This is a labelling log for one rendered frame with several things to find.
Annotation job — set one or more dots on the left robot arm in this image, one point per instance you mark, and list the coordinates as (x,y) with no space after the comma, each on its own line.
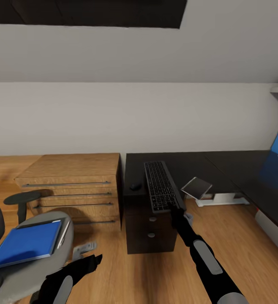
(58,285)

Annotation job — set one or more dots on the notebook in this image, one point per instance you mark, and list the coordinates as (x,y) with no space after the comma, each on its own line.
(197,188)

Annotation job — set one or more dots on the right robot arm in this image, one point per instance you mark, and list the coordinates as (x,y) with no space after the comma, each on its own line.
(219,286)

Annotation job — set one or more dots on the mouse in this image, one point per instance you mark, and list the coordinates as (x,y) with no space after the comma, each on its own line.
(136,185)

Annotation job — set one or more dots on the swivel chair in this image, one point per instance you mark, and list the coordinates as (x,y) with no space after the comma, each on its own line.
(21,280)

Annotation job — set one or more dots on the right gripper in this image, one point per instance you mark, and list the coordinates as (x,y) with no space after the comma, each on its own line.
(178,220)

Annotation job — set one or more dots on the folder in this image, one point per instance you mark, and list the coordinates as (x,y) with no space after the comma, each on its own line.
(29,243)

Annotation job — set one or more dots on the keyboard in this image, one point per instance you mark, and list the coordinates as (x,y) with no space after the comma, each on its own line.
(162,188)

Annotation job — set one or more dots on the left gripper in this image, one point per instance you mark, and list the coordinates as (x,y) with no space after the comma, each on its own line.
(87,265)

